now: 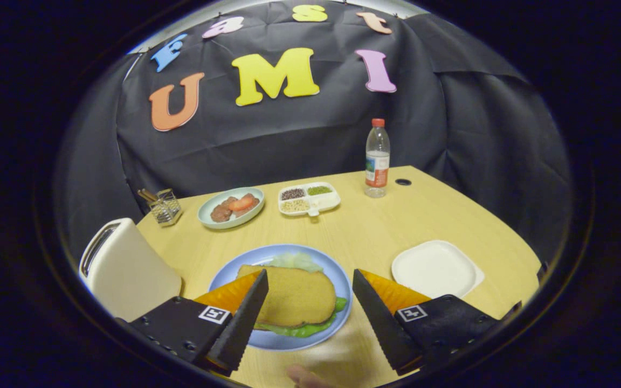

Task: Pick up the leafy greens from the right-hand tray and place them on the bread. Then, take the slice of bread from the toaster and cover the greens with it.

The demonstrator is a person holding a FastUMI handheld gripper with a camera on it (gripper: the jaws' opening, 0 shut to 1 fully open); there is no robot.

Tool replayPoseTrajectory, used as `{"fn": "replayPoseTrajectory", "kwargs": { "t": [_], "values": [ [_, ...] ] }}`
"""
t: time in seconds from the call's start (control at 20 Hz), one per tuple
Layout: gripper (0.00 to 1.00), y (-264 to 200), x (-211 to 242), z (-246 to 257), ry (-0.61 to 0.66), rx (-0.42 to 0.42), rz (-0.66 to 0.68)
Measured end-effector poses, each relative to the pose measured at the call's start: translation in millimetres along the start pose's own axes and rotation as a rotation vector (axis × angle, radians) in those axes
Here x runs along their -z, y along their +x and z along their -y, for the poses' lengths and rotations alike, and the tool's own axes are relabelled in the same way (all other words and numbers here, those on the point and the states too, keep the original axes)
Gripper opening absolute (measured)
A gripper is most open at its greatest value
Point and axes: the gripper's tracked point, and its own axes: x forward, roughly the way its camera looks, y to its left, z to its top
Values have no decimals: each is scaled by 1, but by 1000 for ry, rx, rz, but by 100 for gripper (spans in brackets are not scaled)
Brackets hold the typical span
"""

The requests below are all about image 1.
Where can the clear red-capped water bottle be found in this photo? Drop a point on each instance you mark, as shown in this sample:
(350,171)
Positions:
(377,161)

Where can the wooden chopsticks bundle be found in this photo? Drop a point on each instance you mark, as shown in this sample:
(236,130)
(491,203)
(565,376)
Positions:
(147,195)

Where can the pale green round plate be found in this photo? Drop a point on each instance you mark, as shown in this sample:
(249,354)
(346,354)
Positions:
(205,218)

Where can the red tomato slice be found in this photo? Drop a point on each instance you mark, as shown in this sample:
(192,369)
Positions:
(242,203)

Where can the black backdrop cloth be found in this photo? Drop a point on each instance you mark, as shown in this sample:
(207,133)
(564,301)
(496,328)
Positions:
(289,140)

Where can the green lettuce leaf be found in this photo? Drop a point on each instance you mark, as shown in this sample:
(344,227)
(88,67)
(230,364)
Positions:
(310,328)

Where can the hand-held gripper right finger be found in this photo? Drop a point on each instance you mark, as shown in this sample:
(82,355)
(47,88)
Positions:
(380,323)

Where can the brown toasted bread slice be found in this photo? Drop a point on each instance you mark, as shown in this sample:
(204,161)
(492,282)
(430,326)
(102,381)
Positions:
(299,296)

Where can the white toaster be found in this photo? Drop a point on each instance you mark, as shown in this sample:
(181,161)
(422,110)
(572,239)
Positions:
(132,275)

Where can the white divided seasoning tray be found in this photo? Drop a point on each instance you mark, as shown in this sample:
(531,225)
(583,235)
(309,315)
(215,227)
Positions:
(329,202)

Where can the blue round plate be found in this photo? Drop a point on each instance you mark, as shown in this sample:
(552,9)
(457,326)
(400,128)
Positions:
(229,272)

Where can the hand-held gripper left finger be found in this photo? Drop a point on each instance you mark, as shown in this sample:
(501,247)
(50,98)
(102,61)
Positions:
(240,328)

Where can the white square plate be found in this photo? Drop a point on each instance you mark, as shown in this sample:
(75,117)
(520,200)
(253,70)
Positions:
(434,269)

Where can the brown meat slice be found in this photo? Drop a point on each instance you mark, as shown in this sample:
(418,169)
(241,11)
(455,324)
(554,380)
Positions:
(220,213)
(246,210)

